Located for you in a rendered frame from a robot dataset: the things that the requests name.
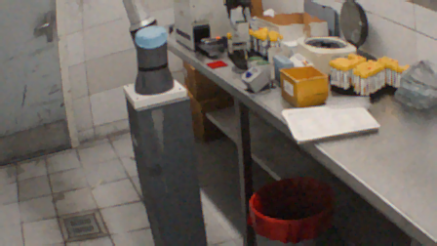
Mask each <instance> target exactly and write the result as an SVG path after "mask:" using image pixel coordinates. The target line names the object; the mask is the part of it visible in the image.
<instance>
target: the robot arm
mask: <svg viewBox="0 0 437 246"><path fill-rule="evenodd" d="M122 1H123V4H124V7H125V9H126V12H127V15H128V19H129V20H130V24H131V27H130V28H129V32H130V33H131V37H132V38H133V40H132V41H133V43H134V45H135V48H136V50H137V58H138V60H137V65H138V75H137V79H136V83H135V93H137V94H138V95H142V96H157V95H162V94H165V93H168V92H170V91H171V90H173V89H174V88H175V81H174V77H173V75H172V72H171V70H170V69H169V67H168V64H169V60H168V52H167V48H168V43H167V31H166V29H165V28H164V27H163V26H162V27H161V26H158V25H159V24H158V23H157V21H156V18H155V17H153V16H151V15H150V14H149V11H148V8H147V6H146V2H145V1H144V0H122ZM251 3H252V1H251V0H225V3H224V0H223V5H224V6H226V11H227V13H228V15H226V18H227V19H228V20H229V21H230V25H231V26H232V28H233V29H234V28H235V26H236V24H235V22H236V19H235V17H236V15H237V12H236V11H235V10H234V9H238V7H241V8H242V11H241V12H242V13H241V14H242V17H243V18H244V20H245V21H247V22H248V24H250V17H251V13H252V6H251ZM233 7H234V8H233Z"/></svg>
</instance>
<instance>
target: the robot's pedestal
mask: <svg viewBox="0 0 437 246"><path fill-rule="evenodd" d="M125 97H126V96H125ZM126 102H127V103H126V107H127V113H128V118H129V124H130V135H131V141H132V147H133V153H134V157H135V162H136V167H137V170H138V174H139V184H140V189H141V194H142V199H143V201H144V205H145V210H146V215H147V219H148V221H149V224H150V229H151V234H152V239H153V240H154V243H155V246H208V242H207V236H206V230H205V225H204V217H203V209H202V201H201V193H200V185H199V178H198V170H197V160H196V152H195V143H194V136H193V127H192V117H191V109H190V98H189V97H188V96H186V97H183V98H179V99H175V100H170V101H167V102H159V103H156V104H152V105H148V106H144V107H140V108H134V107H133V106H132V105H131V103H130V102H129V100H128V99H127V97H126Z"/></svg>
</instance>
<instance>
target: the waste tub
mask: <svg viewBox="0 0 437 246"><path fill-rule="evenodd" d="M279 70H280V73H281V96H282V98H283V99H285V100H287V101H288V103H290V104H291V105H293V106H294V107H295V108H306V107H311V106H312V107H313V106H317V105H321V104H324V103H325V100H326V97H328V96H329V94H328V75H327V74H325V73H324V72H323V71H321V70H318V69H316V68H315V67H314V66H312V65H305V66H301V67H299V66H297V67H292V68H283V69H279Z"/></svg>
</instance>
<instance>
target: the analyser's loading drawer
mask: <svg viewBox="0 0 437 246"><path fill-rule="evenodd" d="M195 45H196V46H198V47H200V48H201V49H203V50H205V51H206V52H208V53H210V56H212V55H217V54H222V53H224V45H218V40H217V39H216V40H214V39H213V38H210V39H204V40H200V41H195Z"/></svg>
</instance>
